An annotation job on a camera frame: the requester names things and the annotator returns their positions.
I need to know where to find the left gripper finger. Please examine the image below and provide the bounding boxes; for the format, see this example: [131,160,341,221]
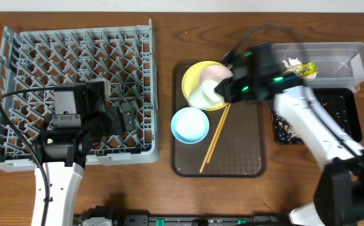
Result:
[109,107,124,135]
[121,102,135,131]

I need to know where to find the white plastic cup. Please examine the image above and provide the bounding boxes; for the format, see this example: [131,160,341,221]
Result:
[188,80,224,110]

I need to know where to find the rice food scraps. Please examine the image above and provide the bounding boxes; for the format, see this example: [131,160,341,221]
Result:
[272,95,353,144]

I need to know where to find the green orange snack wrapper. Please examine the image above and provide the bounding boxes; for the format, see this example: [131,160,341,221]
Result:
[290,62,318,78]

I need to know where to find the pink white bowl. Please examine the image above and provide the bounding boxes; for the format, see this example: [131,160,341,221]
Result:
[199,65,233,85]

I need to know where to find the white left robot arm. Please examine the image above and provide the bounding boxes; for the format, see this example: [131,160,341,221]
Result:
[32,78,136,225]

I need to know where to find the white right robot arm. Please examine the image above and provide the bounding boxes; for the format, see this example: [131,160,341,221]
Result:
[215,43,364,225]

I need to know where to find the grey plastic dishwasher rack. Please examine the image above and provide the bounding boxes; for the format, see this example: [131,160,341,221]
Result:
[0,24,160,172]

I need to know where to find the clear plastic waste bin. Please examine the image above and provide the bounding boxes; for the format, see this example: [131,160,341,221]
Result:
[272,42,364,92]

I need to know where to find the black waste tray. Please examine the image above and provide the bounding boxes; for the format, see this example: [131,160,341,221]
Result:
[272,88,363,144]

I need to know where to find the yellow round plate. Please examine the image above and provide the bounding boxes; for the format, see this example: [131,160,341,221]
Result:
[181,61,227,110]

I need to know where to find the white crumpled tissue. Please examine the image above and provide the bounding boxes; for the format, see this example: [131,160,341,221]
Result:
[282,58,302,68]

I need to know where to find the dark brown serving tray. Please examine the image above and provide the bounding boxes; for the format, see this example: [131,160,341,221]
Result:
[170,60,267,178]

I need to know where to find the light blue bowl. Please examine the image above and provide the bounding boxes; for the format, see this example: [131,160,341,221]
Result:
[171,107,210,144]

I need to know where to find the wooden chopstick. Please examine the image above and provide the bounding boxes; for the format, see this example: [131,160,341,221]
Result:
[205,104,231,164]
[199,104,230,173]

